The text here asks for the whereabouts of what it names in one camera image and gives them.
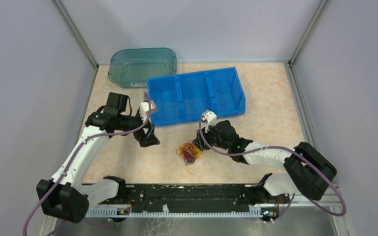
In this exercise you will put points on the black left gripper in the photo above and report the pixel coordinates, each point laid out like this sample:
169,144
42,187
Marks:
148,139

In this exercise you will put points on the grey slotted cable duct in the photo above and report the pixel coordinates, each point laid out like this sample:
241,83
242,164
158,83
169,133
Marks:
114,212

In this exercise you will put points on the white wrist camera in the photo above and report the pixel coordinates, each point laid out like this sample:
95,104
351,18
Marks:
145,107
209,119

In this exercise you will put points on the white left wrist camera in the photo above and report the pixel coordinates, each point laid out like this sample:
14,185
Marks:
145,107

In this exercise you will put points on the blue three-compartment plastic bin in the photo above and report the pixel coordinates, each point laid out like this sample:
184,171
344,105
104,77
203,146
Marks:
182,98

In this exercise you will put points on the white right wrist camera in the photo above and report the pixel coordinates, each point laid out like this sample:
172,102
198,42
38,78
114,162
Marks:
209,119

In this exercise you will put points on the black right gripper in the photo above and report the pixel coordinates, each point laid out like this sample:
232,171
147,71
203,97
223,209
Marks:
202,137

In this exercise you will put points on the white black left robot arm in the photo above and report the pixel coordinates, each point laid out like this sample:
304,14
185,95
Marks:
65,196

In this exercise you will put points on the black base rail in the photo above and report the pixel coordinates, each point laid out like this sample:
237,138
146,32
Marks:
194,198

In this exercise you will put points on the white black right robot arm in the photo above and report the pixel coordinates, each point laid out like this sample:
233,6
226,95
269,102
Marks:
305,170

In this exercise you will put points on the teal transparent plastic tub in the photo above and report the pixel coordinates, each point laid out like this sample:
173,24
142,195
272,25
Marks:
130,68

